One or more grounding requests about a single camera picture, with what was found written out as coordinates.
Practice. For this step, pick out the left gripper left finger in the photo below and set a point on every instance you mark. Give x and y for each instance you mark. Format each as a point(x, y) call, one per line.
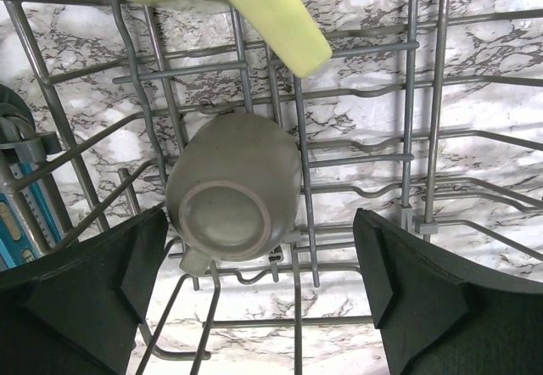
point(77, 310)

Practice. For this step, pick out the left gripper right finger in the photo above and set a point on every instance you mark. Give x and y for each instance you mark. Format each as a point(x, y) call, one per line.
point(439, 313)

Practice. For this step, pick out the small grey-brown cup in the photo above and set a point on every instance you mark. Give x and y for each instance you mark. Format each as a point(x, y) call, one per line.
point(233, 194)

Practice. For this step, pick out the grey wire dish rack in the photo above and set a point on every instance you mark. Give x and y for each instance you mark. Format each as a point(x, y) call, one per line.
point(429, 113)

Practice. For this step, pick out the dark grey flat box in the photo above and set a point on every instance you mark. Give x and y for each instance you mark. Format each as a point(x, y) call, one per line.
point(32, 221)

